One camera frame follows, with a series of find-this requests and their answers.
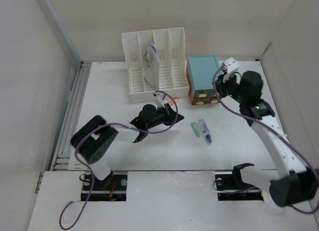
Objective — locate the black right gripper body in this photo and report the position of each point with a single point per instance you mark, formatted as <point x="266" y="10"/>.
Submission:
<point x="230" y="88"/>

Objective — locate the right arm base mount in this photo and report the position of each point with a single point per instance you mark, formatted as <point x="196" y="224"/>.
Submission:
<point x="230" y="186"/>

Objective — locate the white spiral bound manual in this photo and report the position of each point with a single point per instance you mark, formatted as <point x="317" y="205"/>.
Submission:
<point x="152" y="72"/>

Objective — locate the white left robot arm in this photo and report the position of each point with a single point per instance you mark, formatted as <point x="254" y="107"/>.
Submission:
<point x="97" y="136"/>

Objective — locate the green transparent tube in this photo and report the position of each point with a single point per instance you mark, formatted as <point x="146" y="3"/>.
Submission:
<point x="196" y="130"/>

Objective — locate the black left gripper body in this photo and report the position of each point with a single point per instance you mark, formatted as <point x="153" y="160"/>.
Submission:
<point x="159" y="118"/>

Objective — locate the white plastic file organizer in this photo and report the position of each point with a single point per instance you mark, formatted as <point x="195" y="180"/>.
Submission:
<point x="170" y="44"/>

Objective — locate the aluminium frame rail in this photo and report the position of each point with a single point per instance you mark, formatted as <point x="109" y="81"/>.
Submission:
<point x="62" y="149"/>

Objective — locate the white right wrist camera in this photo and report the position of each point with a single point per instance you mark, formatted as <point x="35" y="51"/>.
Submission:
<point x="229" y="67"/>

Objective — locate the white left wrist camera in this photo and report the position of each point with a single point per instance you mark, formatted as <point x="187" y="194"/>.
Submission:
<point x="159" y="98"/>

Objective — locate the teal orange drawer box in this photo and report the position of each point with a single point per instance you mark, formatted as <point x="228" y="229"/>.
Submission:
<point x="199" y="73"/>

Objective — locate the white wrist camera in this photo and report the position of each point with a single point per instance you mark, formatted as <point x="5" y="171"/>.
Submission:
<point x="229" y="67"/>
<point x="159" y="98"/>

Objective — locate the clear blue glue bottle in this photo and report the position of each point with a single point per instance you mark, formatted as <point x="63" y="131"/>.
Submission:
<point x="205" y="131"/>

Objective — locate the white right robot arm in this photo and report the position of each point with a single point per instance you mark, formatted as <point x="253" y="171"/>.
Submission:
<point x="297" y="180"/>

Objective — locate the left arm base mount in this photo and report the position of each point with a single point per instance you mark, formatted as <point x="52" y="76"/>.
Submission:
<point x="114" y="189"/>

